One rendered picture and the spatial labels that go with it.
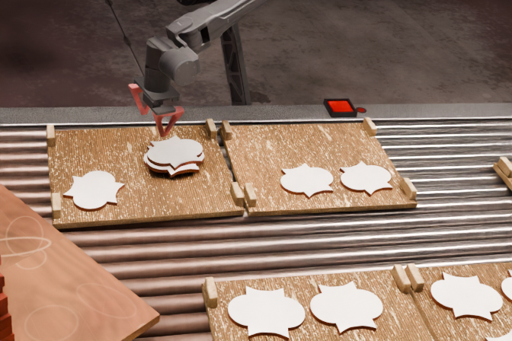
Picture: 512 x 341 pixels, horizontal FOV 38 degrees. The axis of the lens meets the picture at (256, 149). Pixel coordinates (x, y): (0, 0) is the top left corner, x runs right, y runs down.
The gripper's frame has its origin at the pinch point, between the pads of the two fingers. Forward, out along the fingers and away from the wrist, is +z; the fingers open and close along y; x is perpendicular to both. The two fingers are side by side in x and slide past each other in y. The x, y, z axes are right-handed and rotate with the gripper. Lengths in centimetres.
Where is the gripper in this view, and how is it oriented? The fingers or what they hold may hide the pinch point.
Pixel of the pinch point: (154, 122)
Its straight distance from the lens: 166.6
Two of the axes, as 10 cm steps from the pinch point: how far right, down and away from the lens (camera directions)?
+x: -8.3, 2.0, -5.2
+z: -1.4, 8.3, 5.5
